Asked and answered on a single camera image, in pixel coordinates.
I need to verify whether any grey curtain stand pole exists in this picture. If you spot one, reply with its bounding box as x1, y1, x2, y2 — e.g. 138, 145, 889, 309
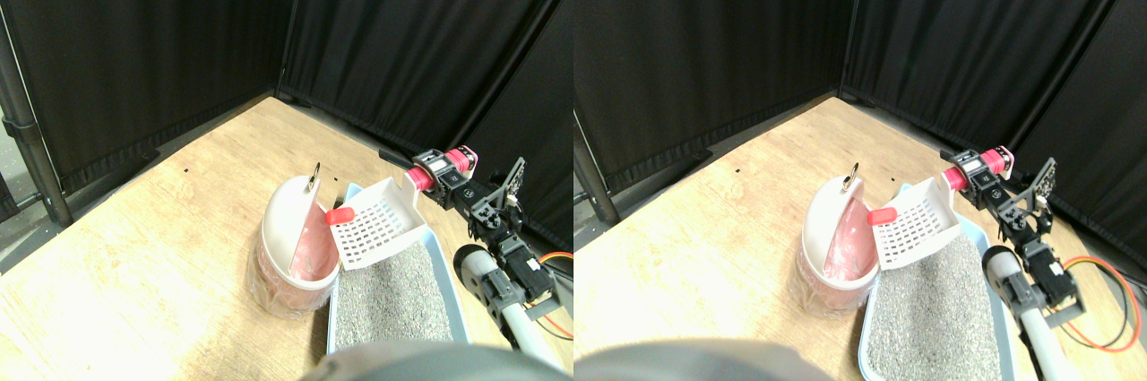
0, 4, 74, 228
573, 117, 621, 228

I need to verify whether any white bin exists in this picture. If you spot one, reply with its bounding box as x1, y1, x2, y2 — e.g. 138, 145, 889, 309
794, 161, 884, 315
245, 161, 342, 319

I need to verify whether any white scoop with red handle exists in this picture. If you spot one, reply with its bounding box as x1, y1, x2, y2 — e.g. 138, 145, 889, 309
328, 148, 479, 273
867, 146, 1017, 273

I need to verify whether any orange wire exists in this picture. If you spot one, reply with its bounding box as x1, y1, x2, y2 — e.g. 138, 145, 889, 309
1060, 255, 1144, 353
536, 251, 574, 342

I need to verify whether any blue litter tray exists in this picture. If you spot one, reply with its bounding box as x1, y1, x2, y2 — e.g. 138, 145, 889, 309
326, 182, 472, 357
857, 182, 1021, 381

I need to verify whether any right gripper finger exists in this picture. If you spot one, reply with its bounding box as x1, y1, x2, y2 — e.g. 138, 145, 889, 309
410, 150, 460, 192
948, 150, 996, 192

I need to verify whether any black curtain stand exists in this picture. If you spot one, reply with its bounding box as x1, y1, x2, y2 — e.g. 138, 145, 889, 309
274, 0, 315, 109
377, 0, 574, 169
839, 0, 879, 109
939, 0, 1134, 169

